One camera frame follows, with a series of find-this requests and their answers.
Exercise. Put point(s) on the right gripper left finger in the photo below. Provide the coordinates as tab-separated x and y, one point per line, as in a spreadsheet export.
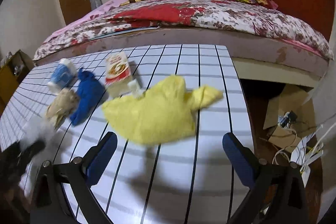
50	203

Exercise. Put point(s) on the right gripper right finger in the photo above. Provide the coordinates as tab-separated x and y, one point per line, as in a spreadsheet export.
276	193

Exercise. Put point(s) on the clear plastic wrap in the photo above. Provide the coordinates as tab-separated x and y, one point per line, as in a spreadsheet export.
37	129

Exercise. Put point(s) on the beige paper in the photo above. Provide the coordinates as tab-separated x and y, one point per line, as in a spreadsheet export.
64	104

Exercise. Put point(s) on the blue sock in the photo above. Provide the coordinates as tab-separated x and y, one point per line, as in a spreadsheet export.
90	91

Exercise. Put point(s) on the blue paper cup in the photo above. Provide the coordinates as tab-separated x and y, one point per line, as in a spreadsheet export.
62	76

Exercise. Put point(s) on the yellow cloth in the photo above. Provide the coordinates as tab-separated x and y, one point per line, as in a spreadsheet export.
162	114

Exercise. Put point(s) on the food carton box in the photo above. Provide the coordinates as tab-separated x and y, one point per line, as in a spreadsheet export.
119	79

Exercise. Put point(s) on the white power adapter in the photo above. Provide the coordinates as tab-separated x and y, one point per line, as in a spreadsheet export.
305	173

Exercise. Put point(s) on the cardboard box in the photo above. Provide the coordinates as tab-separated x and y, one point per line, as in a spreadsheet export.
289	118

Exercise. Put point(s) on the wooden shelf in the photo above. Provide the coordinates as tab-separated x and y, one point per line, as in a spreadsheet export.
14	68

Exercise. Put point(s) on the bed with floral quilt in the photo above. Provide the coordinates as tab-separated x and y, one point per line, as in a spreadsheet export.
248	31

